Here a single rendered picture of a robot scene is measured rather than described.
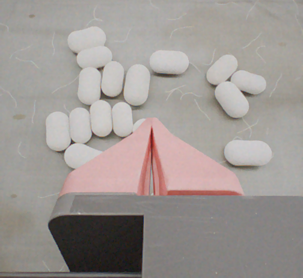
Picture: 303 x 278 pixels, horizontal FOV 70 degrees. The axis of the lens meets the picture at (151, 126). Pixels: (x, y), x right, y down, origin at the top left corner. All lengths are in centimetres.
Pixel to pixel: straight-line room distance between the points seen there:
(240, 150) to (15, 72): 22
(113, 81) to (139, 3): 10
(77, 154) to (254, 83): 16
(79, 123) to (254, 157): 14
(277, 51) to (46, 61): 23
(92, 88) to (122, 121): 4
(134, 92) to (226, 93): 8
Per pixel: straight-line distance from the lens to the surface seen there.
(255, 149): 19
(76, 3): 28
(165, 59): 20
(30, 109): 23
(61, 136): 19
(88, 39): 22
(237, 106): 20
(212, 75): 21
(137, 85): 19
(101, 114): 19
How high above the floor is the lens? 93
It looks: 76 degrees down
